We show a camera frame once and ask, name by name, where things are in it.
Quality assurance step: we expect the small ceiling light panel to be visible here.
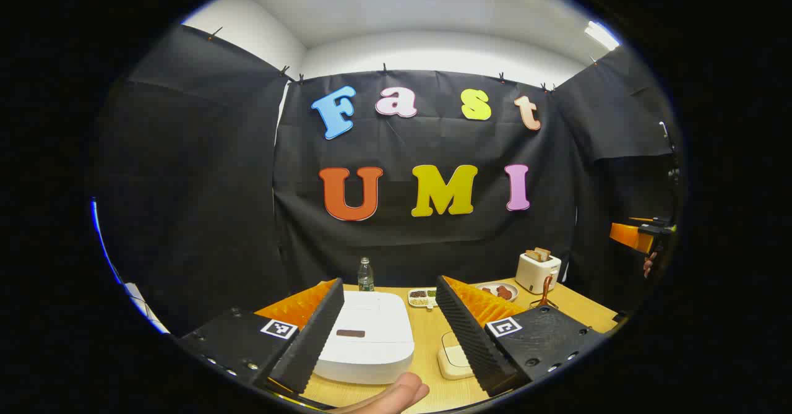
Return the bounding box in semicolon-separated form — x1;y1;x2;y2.
585;20;621;51

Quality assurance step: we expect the white round plate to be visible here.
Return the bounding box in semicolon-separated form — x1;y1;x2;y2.
473;282;519;303

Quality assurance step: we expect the white rice cooker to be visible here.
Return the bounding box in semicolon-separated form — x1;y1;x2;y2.
312;290;415;385

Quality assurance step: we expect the white cluttered side desk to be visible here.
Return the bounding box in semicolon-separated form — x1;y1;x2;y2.
124;283;169;334

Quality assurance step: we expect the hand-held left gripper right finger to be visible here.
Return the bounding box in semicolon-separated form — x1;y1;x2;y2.
435;275;610;397

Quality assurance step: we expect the white toaster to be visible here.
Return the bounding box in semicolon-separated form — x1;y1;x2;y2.
515;252;562;295

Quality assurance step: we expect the clear box of rice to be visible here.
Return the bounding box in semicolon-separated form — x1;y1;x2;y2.
437;330;477;381

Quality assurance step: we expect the black backdrop cloth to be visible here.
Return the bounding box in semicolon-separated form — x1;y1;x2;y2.
93;24;684;340

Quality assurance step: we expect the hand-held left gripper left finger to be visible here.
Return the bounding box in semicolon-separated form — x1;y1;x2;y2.
176;278;345;396

